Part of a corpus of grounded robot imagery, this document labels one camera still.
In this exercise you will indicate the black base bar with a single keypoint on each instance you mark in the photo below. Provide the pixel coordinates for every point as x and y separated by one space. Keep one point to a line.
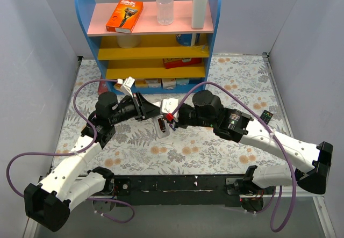
146 190

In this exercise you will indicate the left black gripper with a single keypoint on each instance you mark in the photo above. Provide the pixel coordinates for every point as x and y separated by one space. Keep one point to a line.
138 107

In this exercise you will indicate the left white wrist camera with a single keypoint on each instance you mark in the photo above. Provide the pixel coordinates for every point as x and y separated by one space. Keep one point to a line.
125 86

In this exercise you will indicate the light blue tissue pack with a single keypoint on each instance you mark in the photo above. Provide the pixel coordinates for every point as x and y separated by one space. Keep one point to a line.
182 81

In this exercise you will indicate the orange Gillette razor box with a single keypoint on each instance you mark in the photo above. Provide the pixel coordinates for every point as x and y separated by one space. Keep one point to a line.
125 16

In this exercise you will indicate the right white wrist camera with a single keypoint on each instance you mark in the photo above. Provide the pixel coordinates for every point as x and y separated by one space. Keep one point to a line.
167 109

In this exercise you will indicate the black TV remote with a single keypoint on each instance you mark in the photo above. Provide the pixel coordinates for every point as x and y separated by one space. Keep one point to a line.
266 116

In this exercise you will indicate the red flat box on shelf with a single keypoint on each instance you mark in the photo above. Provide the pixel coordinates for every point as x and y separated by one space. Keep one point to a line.
180 62

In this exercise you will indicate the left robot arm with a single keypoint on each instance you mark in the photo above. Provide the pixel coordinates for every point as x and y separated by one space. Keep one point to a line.
70 168

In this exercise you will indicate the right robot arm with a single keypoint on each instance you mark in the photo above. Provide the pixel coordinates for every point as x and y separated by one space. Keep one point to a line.
307 164

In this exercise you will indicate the clear plastic water bottle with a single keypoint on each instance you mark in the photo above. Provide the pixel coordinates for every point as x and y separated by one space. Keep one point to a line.
165 11

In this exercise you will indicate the white remote control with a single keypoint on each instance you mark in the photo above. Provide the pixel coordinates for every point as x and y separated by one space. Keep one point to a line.
161 126

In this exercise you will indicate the blue wooden shelf unit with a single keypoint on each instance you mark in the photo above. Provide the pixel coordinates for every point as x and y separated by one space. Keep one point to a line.
158 42

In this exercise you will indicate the white cup on shelf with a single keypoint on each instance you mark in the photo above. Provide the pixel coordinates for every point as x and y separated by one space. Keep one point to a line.
128 41

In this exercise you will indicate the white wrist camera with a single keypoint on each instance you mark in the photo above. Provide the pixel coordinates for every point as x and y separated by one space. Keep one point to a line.
167 109
125 86

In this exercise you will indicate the blue white round container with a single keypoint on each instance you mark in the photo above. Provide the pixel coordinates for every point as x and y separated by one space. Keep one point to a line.
190 39

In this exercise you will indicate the white tall bottle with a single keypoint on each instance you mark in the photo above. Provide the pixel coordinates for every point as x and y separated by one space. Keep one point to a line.
198 13

